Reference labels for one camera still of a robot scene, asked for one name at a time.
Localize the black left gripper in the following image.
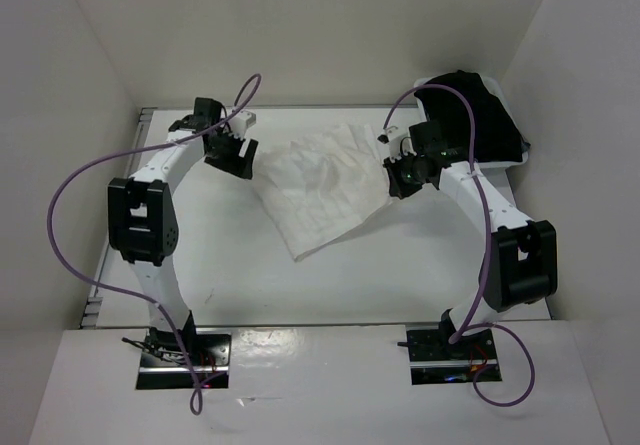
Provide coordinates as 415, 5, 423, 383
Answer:
205, 126, 258, 179

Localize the white skirt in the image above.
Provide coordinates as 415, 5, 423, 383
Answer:
252, 124, 391, 261

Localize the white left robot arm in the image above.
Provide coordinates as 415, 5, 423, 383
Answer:
107, 98, 258, 365

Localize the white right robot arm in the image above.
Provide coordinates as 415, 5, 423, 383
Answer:
378, 121, 558, 358

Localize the black folded skirt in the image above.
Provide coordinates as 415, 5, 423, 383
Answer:
413, 69, 524, 162

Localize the white plastic tray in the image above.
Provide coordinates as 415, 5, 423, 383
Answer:
412, 75, 532, 170

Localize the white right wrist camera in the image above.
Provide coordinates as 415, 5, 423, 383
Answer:
377, 125, 414, 160

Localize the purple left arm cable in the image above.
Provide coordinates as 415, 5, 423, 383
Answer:
46, 73, 264, 416

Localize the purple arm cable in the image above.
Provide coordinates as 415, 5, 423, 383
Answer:
382, 83, 539, 407
46, 73, 264, 416

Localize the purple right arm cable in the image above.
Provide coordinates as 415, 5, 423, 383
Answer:
382, 83, 539, 407

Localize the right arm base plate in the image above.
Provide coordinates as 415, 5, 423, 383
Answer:
397, 325, 502, 385

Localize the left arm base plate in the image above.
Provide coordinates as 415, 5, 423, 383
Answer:
135, 329, 232, 391

